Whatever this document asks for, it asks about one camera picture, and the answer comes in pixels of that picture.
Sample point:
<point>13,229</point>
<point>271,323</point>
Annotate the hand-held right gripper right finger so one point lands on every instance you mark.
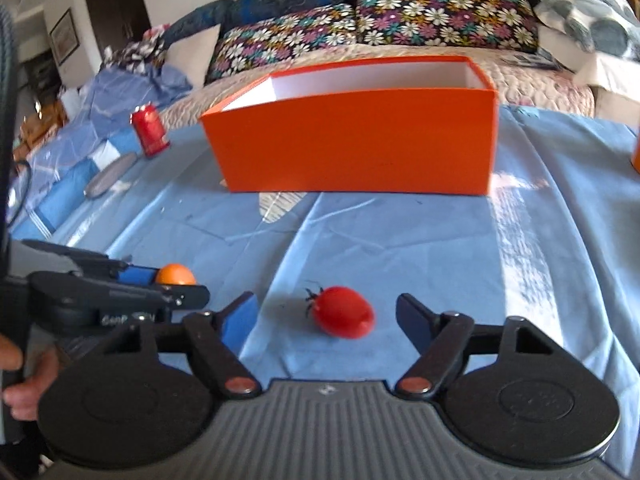
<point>415,316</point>

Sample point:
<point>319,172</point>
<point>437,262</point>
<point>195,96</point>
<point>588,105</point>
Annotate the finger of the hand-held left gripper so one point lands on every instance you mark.
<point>150,296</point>
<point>140,276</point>

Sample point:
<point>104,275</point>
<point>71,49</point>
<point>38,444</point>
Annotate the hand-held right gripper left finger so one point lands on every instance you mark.
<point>240,320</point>

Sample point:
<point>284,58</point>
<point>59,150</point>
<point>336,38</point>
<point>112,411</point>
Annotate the small orange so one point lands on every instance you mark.
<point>175,275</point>

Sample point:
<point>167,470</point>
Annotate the cherry tomato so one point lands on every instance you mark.
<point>345,312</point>

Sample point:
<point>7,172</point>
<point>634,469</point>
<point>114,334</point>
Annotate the orange cardboard box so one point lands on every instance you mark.
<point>360,140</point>

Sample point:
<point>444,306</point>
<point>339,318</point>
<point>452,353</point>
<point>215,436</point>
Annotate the person's left hand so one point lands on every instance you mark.
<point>35,385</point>

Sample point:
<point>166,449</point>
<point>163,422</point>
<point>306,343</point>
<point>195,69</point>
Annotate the light blue tablecloth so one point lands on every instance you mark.
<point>400,240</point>

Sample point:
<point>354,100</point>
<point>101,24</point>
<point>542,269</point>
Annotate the grey oval case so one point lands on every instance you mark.
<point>110,175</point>

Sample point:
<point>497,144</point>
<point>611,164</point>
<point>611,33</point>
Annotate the blue checked sheet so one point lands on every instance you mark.
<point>75,160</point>

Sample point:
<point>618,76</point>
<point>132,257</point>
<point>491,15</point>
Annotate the red soda can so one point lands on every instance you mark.
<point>150,132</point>

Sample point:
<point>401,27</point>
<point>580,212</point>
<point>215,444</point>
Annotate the patterned clothes pile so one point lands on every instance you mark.
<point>135,50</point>

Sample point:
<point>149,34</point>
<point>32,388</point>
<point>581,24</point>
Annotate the white pillow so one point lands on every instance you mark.
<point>192,55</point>

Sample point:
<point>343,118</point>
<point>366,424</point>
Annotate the floral pillow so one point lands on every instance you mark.
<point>445,17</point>
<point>280,45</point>

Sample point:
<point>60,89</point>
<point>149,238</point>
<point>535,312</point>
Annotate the orange cup white rim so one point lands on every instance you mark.
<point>636,152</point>

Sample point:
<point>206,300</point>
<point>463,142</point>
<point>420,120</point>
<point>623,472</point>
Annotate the magazine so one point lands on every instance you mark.
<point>527,60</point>

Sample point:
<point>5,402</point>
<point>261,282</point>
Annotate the grey spotted duvet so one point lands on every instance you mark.
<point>585,15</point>

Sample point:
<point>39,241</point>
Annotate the framed wall picture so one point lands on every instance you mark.
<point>63,36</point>

